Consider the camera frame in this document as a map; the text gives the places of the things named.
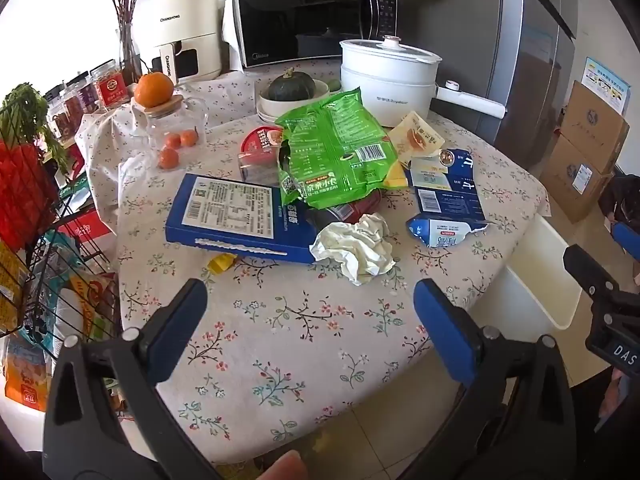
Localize torn blue white carton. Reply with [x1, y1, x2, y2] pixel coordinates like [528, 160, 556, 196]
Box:
[404, 149, 491, 249]

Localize pale yellow snack packet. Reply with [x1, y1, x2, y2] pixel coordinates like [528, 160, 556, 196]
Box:
[386, 111, 446, 191]

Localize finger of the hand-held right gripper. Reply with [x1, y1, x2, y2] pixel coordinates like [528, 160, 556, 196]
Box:
[611, 221, 640, 262]
[562, 244, 623, 306]

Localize green leafy plant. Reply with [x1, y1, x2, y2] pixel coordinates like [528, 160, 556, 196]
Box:
[0, 82, 71, 172]

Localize small yellow wrapper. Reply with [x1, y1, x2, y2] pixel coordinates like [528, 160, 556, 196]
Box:
[207, 252, 239, 276]

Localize dark filled glass jar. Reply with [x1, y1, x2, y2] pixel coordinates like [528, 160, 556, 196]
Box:
[44, 87, 77, 139]
[65, 72, 99, 117]

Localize brown cardboard box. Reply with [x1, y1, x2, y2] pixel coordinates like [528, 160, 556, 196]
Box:
[537, 135, 614, 224]
[556, 80, 631, 175]

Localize glass jar with bamboo lid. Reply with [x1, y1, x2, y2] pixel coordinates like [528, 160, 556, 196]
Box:
[131, 95, 209, 172]

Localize white electric pot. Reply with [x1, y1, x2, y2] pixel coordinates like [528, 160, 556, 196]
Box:
[340, 35, 508, 129]

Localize large white tissue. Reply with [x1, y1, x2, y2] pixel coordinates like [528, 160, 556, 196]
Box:
[309, 212, 397, 287]

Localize person's left hand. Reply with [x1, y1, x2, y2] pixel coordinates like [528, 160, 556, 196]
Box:
[255, 451, 309, 480]

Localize white bowl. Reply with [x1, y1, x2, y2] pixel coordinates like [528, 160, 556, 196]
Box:
[257, 78, 331, 117]

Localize white air fryer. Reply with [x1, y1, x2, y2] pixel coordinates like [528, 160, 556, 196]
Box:
[135, 0, 224, 84]

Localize red lidded food tub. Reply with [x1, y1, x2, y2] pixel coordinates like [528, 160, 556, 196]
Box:
[239, 126, 287, 166]

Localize black microwave oven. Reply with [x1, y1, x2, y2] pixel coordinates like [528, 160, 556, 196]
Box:
[232, 0, 401, 71]

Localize blue cardboard box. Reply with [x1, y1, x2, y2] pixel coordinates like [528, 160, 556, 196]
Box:
[165, 173, 321, 266]

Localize red box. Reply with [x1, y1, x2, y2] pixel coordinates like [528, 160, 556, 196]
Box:
[56, 209, 114, 242]

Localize red mesh bag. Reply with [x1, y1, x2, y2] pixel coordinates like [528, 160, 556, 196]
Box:
[0, 140, 59, 252]

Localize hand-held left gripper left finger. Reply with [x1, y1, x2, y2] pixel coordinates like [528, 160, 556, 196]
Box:
[42, 277, 221, 480]

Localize blue wall poster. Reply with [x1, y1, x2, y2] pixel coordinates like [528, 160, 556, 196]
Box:
[582, 57, 631, 116]

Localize dark red wrapper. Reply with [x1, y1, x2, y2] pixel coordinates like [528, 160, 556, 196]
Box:
[304, 189, 383, 226]

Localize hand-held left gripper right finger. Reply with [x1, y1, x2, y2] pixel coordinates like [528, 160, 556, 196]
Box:
[400, 277, 578, 480]

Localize dark brown bag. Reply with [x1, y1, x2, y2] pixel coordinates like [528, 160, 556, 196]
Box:
[599, 175, 640, 226]

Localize large orange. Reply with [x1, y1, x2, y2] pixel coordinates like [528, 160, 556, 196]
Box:
[134, 72, 175, 109]

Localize red label jar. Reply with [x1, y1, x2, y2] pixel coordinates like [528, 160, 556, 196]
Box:
[90, 60, 127, 112]

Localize dark green squash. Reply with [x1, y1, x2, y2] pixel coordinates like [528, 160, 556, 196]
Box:
[267, 67, 317, 102]

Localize orange snack packet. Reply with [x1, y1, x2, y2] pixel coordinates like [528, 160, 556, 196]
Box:
[4, 339, 54, 407]

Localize green snack bag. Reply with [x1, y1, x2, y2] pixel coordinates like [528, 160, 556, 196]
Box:
[274, 87, 401, 221]

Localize black wire rack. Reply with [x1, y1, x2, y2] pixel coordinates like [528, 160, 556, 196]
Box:
[0, 85, 122, 361]

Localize white plastic bin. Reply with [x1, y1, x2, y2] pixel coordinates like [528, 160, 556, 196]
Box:
[470, 212, 584, 332]

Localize grey refrigerator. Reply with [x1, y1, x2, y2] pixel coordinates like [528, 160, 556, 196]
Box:
[430, 0, 582, 171]

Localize glass vase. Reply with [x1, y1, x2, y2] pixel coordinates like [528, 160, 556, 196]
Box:
[117, 22, 144, 86]

